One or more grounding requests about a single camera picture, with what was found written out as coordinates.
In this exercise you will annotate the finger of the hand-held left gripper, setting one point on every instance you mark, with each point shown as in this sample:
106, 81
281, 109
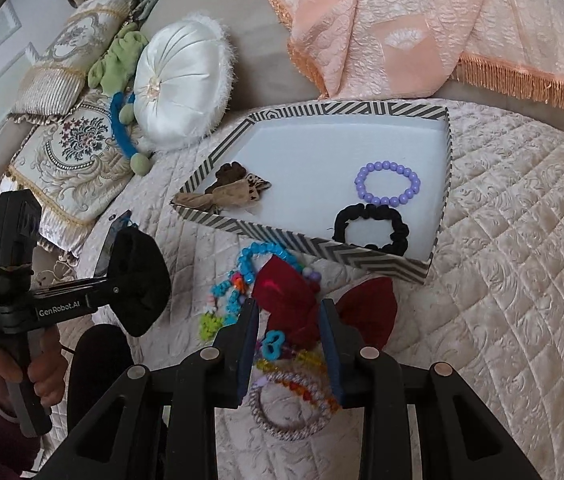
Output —
77, 291
112, 252

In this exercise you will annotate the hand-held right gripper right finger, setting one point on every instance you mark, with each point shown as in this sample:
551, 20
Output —
334, 355

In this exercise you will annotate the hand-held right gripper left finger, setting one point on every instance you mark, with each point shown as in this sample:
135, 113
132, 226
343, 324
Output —
246, 352

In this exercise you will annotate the black bow hair clip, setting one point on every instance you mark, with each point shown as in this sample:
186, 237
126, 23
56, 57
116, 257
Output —
139, 285

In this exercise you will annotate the red bow hair clip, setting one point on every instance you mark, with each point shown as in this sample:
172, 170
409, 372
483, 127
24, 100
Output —
287, 292

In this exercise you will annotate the striped cardboard box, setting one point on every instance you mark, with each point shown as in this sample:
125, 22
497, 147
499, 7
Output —
312, 150

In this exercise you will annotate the person's left hand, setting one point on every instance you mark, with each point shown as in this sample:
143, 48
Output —
49, 360

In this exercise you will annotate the floral embroidered pillow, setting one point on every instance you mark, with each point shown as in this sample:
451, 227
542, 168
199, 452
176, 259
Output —
62, 160

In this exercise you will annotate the tan bow hair clip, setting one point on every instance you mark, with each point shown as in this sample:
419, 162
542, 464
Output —
212, 197

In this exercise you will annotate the black scrunchie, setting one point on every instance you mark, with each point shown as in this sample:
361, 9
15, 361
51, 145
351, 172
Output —
349, 215

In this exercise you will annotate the dark brown bow hair clip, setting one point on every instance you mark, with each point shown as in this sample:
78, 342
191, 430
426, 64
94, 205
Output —
229, 172

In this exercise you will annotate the beige printed bow hair clip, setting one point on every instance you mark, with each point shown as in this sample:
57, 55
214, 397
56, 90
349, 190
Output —
258, 183

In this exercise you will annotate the white round satin cushion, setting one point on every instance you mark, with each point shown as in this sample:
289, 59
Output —
177, 80

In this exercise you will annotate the cream gold embroidered pillow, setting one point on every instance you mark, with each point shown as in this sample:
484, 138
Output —
62, 55

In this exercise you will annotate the green plush blue headband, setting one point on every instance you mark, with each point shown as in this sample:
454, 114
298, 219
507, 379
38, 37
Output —
117, 60

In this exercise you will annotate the cream quilted bedspread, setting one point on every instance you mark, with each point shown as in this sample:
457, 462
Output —
512, 260

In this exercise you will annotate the taupe upholstered backrest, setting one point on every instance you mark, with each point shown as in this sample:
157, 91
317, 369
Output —
252, 60

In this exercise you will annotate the peach fringed blanket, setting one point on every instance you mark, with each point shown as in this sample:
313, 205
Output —
387, 25

